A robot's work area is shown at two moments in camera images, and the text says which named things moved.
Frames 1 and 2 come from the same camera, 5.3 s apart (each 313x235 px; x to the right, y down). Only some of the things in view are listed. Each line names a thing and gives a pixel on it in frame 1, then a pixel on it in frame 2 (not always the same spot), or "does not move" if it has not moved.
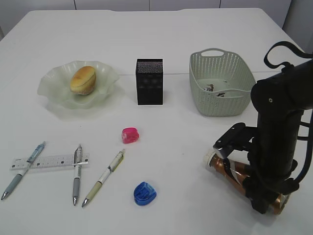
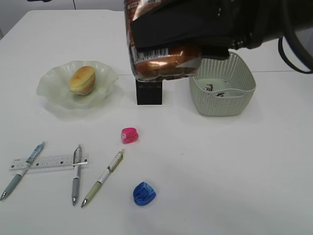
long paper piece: x=210 y=88 does not move
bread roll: x=83 y=81 does not move
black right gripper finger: x=261 y=202 -> x=177 y=23
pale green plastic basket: x=221 y=82 does not move
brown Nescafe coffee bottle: x=235 y=172 -> x=158 y=63
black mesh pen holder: x=149 y=82 does not move
